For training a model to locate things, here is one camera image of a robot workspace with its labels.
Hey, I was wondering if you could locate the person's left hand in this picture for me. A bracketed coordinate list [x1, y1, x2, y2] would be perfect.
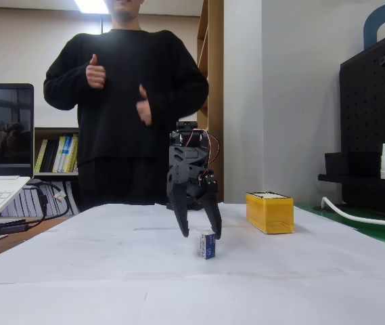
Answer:
[135, 84, 154, 127]

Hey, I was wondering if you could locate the person in black sweater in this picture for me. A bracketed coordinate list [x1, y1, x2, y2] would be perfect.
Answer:
[43, 0, 210, 213]

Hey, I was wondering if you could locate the tall wooden shelf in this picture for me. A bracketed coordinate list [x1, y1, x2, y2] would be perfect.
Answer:
[196, 0, 225, 203]

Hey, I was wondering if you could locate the row of yellow white books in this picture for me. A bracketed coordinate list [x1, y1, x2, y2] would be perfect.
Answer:
[35, 134, 79, 174]

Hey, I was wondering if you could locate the red servo cable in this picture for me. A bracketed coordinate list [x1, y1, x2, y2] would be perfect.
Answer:
[191, 130, 221, 164]

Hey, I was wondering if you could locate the right forearm black sleeve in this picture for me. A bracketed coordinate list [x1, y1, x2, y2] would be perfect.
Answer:
[43, 57, 93, 112]

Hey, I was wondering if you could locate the small black white object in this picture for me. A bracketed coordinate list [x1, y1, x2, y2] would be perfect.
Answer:
[197, 229, 217, 261]

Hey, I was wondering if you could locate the black cable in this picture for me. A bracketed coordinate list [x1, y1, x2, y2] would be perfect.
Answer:
[0, 181, 72, 240]

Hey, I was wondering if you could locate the black pegboard organizer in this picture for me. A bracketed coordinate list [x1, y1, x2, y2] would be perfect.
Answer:
[317, 22, 385, 208]

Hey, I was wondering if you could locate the white paper sheet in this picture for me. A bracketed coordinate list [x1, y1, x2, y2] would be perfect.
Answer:
[0, 267, 385, 325]
[191, 202, 385, 282]

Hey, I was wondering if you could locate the left forearm black sleeve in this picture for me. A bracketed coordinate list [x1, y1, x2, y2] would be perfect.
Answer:
[148, 67, 210, 118]

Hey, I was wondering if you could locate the white power strip cable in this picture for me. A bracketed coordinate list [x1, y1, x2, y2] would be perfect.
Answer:
[320, 196, 385, 229]

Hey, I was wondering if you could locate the yellow rectangular box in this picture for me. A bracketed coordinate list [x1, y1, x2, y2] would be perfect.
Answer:
[245, 191, 295, 235]

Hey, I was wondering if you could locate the ceiling light panel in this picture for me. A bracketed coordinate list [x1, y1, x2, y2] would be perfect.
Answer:
[73, 0, 110, 15]

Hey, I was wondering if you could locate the low bookshelf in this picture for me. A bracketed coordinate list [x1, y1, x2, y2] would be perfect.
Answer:
[33, 127, 80, 217]

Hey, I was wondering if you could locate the row of white binders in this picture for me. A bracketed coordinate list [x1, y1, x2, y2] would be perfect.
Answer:
[1, 181, 80, 218]

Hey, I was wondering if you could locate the person's right hand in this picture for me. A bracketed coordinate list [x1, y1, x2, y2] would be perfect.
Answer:
[85, 53, 107, 90]

